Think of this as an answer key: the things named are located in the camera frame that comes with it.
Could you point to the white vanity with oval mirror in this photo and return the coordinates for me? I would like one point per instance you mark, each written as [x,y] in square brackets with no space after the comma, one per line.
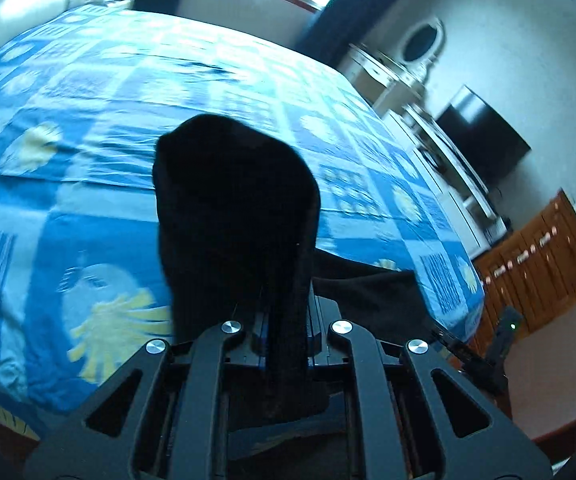
[412,55]

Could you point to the white television stand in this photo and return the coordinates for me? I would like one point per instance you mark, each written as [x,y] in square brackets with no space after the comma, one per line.
[442,165]

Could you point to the black television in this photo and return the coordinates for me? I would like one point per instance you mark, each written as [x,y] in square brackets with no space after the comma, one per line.
[485,132]

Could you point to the wooden cabinet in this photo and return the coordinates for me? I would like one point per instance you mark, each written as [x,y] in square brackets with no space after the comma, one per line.
[542,260]

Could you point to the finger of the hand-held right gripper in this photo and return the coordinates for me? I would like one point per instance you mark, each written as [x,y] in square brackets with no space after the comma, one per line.
[450,346]

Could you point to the black studded pants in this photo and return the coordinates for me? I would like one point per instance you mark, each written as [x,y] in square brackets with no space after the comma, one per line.
[233,200]

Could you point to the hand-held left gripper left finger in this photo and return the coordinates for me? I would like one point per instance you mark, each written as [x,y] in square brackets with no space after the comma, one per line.
[208,360]

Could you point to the blue patterned bed sheet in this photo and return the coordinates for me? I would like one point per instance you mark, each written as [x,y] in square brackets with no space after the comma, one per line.
[93,125]

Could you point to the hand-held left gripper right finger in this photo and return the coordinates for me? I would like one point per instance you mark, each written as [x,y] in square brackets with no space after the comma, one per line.
[367,365]

